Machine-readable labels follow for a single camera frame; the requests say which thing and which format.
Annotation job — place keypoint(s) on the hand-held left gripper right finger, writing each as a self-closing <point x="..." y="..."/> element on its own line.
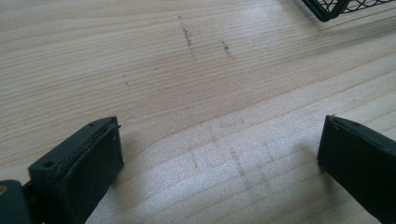
<point x="358" y="155"/>

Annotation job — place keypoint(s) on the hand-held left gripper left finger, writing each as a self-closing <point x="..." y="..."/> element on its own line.
<point x="77" y="168"/>

